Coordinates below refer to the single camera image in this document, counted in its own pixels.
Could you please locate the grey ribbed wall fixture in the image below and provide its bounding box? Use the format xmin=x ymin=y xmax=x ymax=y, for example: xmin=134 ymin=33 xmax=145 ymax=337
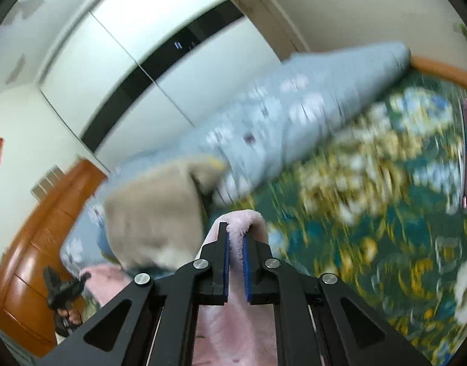
xmin=31 ymin=165 xmax=63 ymax=201

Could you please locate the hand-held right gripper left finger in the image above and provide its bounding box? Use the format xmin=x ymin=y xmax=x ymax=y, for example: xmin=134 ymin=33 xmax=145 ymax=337
xmin=39 ymin=221 xmax=230 ymax=366

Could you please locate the wooden bed rail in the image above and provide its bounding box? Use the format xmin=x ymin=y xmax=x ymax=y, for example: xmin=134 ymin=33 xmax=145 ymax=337
xmin=412 ymin=56 xmax=467 ymax=90

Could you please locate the white wardrobe with black stripe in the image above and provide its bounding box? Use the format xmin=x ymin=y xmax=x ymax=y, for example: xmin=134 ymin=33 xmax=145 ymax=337
xmin=39 ymin=0 xmax=306 ymax=153

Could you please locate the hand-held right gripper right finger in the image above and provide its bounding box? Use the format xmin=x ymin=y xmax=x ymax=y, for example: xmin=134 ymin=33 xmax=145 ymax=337
xmin=241 ymin=234 xmax=440 ymax=366

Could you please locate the person's left hand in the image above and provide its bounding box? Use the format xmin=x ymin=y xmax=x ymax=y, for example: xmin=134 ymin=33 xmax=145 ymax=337
xmin=56 ymin=307 xmax=84 ymax=328

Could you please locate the beige fuzzy sweater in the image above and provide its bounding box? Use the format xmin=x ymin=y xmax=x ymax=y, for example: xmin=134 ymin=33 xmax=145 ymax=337
xmin=104 ymin=154 xmax=228 ymax=271

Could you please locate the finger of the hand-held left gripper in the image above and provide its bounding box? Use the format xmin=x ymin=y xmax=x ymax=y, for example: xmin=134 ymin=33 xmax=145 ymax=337
xmin=67 ymin=272 xmax=92 ymax=295

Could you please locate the light blue floral quilt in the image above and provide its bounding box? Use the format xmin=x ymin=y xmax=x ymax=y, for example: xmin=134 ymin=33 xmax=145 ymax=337
xmin=60 ymin=40 xmax=411 ymax=275

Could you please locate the beige door frame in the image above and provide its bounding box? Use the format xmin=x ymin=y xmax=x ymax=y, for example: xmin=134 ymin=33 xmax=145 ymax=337
xmin=225 ymin=0 xmax=311 ymax=53

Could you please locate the wooden headboard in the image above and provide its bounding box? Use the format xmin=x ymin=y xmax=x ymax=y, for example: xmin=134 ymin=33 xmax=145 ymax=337
xmin=0 ymin=159 xmax=108 ymax=356

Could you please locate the pink floral fleece garment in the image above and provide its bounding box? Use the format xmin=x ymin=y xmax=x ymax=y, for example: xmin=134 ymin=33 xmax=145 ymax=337
xmin=79 ymin=210 xmax=280 ymax=366

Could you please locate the teal floral bed blanket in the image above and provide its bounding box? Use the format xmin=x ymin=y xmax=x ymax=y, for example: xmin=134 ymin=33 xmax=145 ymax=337
xmin=233 ymin=69 xmax=467 ymax=366

